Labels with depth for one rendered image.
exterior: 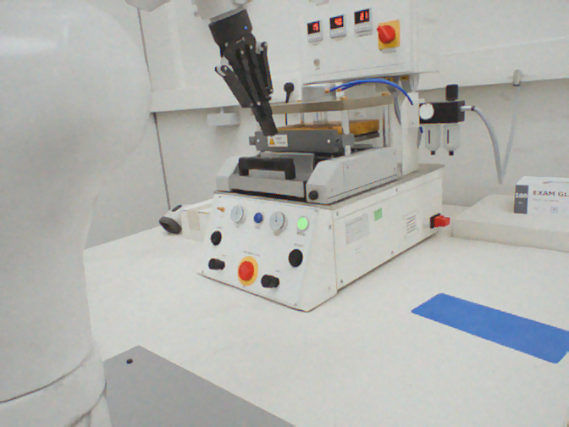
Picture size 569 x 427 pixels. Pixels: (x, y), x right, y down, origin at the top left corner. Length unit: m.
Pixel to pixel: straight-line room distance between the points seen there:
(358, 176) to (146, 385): 0.53
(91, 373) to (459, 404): 0.42
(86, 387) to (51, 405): 0.03
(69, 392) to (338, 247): 0.58
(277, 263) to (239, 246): 0.12
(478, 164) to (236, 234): 0.82
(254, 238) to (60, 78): 0.69
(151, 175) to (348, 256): 1.77
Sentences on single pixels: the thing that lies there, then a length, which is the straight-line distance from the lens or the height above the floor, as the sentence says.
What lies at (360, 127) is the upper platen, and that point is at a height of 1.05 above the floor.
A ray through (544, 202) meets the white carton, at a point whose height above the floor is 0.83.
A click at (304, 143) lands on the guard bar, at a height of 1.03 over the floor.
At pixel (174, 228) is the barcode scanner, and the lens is 1.36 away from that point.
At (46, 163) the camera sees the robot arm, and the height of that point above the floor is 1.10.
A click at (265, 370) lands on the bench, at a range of 0.67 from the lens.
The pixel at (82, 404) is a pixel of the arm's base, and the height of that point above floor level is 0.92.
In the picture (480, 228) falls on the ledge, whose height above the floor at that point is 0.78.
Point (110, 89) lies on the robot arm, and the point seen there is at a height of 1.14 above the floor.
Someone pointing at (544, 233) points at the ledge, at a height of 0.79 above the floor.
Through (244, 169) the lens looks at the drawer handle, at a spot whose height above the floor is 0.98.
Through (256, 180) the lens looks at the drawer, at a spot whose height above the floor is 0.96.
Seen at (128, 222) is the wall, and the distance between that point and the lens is 2.45.
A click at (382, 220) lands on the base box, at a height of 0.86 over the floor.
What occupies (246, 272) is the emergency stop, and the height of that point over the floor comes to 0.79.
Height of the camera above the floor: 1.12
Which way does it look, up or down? 15 degrees down
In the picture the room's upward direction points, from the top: 5 degrees counter-clockwise
